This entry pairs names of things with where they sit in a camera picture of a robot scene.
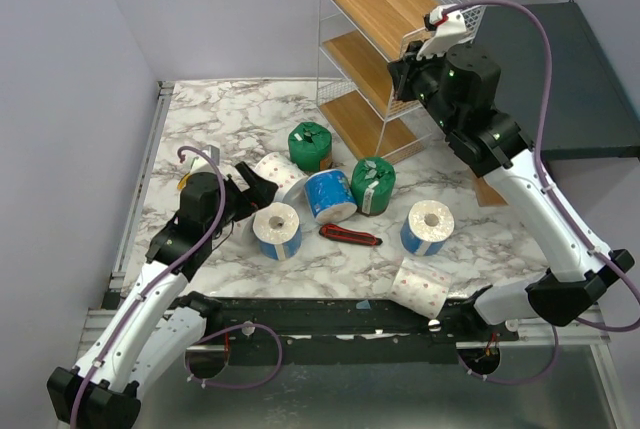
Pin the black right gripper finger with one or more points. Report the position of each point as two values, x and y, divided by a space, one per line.
400 72
415 51

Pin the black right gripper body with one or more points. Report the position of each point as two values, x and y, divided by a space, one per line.
401 78

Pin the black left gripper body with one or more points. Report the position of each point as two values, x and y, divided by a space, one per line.
236 204

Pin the white wire wooden shelf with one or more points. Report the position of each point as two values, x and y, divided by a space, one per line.
357 38

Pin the green roll back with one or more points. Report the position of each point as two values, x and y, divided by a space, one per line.
310 147

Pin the green roll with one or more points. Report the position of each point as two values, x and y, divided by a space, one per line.
310 147
372 184

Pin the green roll front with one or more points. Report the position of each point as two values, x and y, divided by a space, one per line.
372 184

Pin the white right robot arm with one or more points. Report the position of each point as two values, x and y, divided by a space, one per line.
458 90

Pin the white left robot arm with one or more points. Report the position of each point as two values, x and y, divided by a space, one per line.
155 324

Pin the pink dotted roll left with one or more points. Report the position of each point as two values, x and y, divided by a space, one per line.
243 231

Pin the pink dotted roll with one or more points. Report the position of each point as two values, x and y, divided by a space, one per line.
289 178
243 231
419 287

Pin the pink dotted roll centre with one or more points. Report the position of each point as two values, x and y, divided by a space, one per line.
289 178

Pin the blue roll standing left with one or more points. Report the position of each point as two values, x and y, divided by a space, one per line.
277 229

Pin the blue roll standing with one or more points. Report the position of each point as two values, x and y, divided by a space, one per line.
277 229
427 226

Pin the blue wrapped paper roll lying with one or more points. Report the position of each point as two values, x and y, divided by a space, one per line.
329 196

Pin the red black utility knife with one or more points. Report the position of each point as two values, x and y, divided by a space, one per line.
336 233

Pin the wooden board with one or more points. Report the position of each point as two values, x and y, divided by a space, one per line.
486 196

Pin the blue roll standing right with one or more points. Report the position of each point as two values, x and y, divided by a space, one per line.
427 226

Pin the dark green metal box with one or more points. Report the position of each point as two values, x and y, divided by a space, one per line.
589 114

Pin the pink dotted roll front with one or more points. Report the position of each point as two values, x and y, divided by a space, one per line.
419 287

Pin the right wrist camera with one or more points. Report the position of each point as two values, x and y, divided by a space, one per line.
447 27

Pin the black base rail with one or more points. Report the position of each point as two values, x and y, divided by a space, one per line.
273 332

